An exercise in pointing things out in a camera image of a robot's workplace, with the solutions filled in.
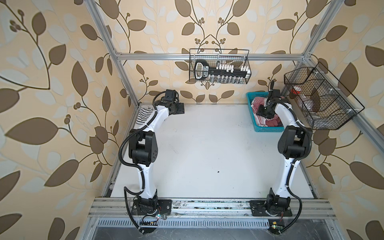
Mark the red white striped tank top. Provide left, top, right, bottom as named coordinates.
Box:
left=251, top=97, right=283, bottom=128

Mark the black white striped tank top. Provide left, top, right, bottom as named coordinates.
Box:
left=135, top=106, right=155, bottom=129

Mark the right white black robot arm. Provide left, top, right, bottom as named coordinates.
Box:
left=257, top=90, right=313, bottom=216

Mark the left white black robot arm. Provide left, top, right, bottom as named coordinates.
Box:
left=118, top=90, right=185, bottom=215

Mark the teal plastic basket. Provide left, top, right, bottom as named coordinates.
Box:
left=246, top=92, right=284, bottom=133

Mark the red capped plastic bottle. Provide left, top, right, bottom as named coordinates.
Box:
left=289, top=86, right=306, bottom=101

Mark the black vial rack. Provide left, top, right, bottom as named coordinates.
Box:
left=208, top=61, right=252, bottom=84

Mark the right black corrugated cable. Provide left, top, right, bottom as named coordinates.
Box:
left=269, top=98, right=313, bottom=235

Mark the black corrugated cable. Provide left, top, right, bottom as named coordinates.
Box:
left=117, top=91, right=169, bottom=235
left=269, top=98, right=313, bottom=235

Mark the black white handled tool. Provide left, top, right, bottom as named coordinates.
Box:
left=194, top=60, right=210, bottom=80

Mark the right black wire basket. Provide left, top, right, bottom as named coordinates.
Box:
left=284, top=62, right=365, bottom=131

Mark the black wire basket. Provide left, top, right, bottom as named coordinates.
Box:
left=284, top=62, right=365, bottom=131
left=189, top=48, right=252, bottom=85

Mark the back black wire basket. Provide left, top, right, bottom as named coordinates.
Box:
left=189, top=48, right=252, bottom=85

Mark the aluminium frame back bar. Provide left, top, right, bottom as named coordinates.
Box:
left=116, top=52, right=305, bottom=61

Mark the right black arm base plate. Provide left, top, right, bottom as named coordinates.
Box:
left=249, top=200, right=293, bottom=217

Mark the left black corrugated cable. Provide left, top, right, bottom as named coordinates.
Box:
left=117, top=91, right=169, bottom=235

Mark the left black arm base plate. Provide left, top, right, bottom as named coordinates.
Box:
left=133, top=198, right=173, bottom=216

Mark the aluminium front rail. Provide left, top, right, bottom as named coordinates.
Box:
left=88, top=198, right=336, bottom=220

